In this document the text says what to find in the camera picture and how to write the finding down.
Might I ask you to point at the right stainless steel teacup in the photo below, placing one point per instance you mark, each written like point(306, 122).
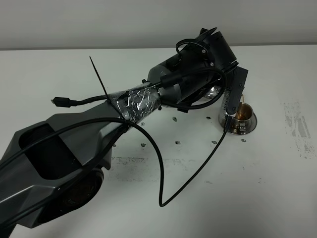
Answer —
point(243, 119)

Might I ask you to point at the stainless steel teapot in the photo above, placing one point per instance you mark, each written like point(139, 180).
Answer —
point(210, 94)

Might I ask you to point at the right stainless steel saucer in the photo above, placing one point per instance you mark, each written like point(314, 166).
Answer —
point(231, 130)

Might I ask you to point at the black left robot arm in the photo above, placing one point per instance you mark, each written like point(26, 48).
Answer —
point(54, 167)

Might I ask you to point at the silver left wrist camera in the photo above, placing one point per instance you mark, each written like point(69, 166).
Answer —
point(222, 112)

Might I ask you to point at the black cable tie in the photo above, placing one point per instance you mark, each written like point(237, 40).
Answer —
point(99, 74)

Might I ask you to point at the black left camera bracket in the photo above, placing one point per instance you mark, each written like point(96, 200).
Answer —
point(236, 89)

